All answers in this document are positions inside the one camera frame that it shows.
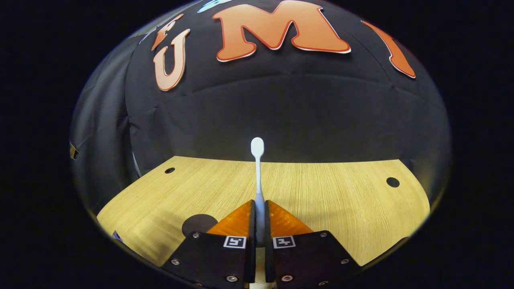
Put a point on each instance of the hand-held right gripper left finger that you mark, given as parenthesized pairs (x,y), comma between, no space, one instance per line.
(217,261)

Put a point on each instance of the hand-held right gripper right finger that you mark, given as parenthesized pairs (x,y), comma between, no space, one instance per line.
(305,261)

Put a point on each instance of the dark round coaster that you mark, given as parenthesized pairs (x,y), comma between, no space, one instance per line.
(196,224)

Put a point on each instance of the white toothbrush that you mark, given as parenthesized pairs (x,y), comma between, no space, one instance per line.
(259,180)

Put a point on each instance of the white toothpaste tube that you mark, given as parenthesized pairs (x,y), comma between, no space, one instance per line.
(117,236)

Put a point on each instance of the wooden desktop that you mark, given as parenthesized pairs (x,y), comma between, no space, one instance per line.
(329,200)

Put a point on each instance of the black backdrop cloth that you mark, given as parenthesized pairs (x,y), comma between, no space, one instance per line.
(281,112)

